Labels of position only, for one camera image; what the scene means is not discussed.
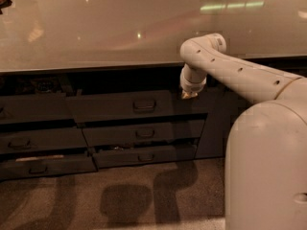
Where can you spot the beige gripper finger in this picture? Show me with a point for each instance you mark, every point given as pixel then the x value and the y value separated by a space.
pixel 188 95

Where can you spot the white robot base body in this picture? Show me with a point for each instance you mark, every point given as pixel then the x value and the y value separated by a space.
pixel 266 168

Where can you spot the dark grey cabinet door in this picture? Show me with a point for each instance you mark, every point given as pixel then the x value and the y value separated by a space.
pixel 226 108

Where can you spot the grey counter cabinet frame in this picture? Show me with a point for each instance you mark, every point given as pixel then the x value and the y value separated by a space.
pixel 74 83

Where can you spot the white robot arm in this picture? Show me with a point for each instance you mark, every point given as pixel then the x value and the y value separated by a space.
pixel 205 55

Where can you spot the dark grey drawer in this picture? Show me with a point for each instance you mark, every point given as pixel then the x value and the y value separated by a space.
pixel 44 139
pixel 79 163
pixel 116 135
pixel 33 108
pixel 147 155
pixel 132 105

